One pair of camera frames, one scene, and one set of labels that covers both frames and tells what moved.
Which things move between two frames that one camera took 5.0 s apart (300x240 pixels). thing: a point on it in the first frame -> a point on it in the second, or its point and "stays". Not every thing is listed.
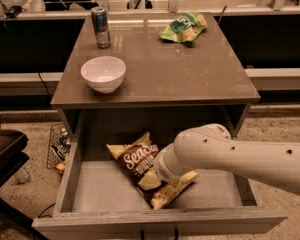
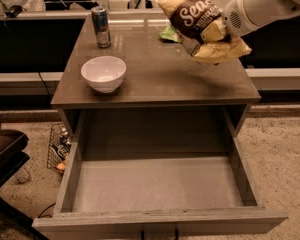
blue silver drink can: x=102 y=31 stays
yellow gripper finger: x=149 y=181 -> x=215 y=31
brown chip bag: x=138 y=158 -> x=189 y=15
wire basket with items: x=59 y=147 stays
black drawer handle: x=176 y=234 stays
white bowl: x=104 y=74 stays
